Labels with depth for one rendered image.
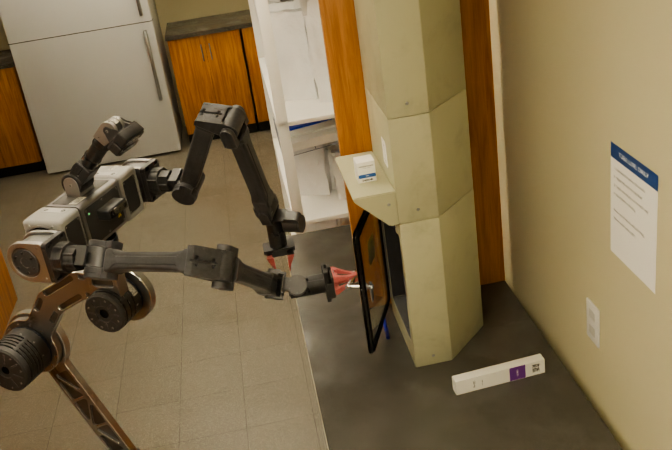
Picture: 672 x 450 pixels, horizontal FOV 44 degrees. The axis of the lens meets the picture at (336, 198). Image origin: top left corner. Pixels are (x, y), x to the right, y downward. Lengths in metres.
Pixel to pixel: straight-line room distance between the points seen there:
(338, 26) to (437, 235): 0.66
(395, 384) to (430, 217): 0.50
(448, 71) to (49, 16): 5.19
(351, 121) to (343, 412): 0.85
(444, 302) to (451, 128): 0.50
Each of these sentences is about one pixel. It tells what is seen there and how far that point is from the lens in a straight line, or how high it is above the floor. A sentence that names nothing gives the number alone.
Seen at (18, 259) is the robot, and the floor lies 1.46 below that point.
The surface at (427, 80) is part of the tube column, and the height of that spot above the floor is 1.79.
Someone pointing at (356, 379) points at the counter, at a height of 0.94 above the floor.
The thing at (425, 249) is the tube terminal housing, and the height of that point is 1.32.
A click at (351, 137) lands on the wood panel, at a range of 2.53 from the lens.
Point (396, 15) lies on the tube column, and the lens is 2.08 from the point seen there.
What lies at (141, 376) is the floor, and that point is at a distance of 4.44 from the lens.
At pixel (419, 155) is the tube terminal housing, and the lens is 2.19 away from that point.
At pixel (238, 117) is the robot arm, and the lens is 2.37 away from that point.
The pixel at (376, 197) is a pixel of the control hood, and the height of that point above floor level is 1.50.
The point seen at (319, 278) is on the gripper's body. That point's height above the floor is 1.23.
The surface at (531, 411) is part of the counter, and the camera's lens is 2.33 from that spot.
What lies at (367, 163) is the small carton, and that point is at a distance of 2.27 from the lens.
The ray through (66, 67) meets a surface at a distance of 7.17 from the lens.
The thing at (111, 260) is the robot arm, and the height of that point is 1.46.
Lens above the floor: 2.42
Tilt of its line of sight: 24 degrees down
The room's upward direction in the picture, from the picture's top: 8 degrees counter-clockwise
